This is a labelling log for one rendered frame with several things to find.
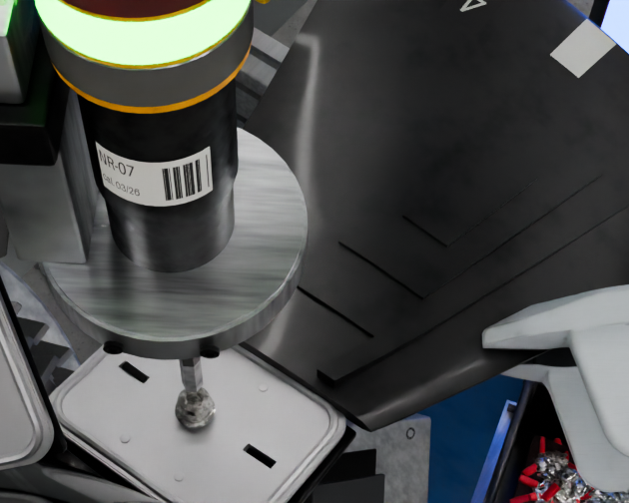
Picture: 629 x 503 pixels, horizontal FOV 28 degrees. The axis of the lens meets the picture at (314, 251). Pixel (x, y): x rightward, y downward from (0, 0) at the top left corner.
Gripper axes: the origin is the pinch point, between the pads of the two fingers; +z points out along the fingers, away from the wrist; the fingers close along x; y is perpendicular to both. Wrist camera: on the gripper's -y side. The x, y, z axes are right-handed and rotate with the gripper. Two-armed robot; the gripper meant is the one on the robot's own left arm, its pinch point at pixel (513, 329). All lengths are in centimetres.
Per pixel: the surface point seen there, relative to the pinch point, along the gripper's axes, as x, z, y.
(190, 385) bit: -4.3, 11.4, 3.8
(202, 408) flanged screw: -2.8, 11.1, 4.1
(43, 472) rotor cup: -5.5, 15.6, 7.0
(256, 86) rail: 37, 11, -34
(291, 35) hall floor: 130, 8, -105
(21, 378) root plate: -8.9, 15.8, 5.3
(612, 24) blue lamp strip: 12.0, -8.8, -22.6
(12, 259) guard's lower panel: 114, 46, -56
